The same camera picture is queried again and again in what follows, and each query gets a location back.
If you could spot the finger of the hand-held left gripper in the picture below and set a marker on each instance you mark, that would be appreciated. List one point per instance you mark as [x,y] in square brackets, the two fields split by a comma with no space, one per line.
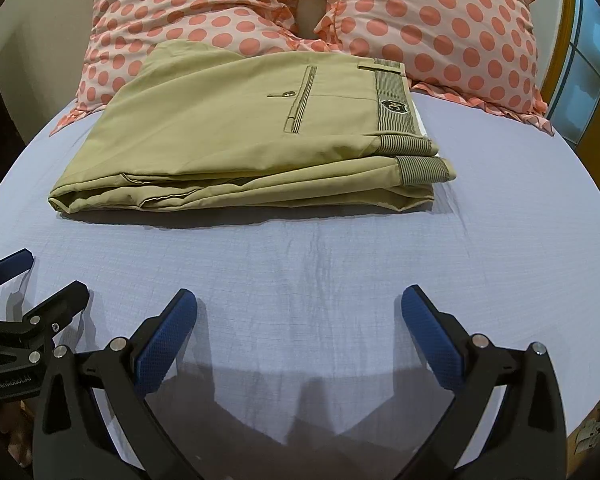
[11,264]
[60,305]

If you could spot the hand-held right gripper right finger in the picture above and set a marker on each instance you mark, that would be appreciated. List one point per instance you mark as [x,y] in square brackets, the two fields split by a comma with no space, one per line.
[432,340]

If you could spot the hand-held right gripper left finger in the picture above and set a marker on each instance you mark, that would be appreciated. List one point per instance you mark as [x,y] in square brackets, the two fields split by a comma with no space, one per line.
[164,345]

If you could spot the khaki pants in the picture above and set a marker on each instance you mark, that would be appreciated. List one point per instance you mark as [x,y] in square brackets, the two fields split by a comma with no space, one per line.
[250,130]

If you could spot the lavender bed sheet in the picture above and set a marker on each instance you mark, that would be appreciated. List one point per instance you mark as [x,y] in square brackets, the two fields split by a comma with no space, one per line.
[310,260]

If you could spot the pink polka dot pillow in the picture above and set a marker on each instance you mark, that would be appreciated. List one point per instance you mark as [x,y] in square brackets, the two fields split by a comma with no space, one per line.
[180,25]
[440,35]

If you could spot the yellow framed window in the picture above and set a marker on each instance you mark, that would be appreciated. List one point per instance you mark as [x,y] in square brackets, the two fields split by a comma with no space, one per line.
[582,65]

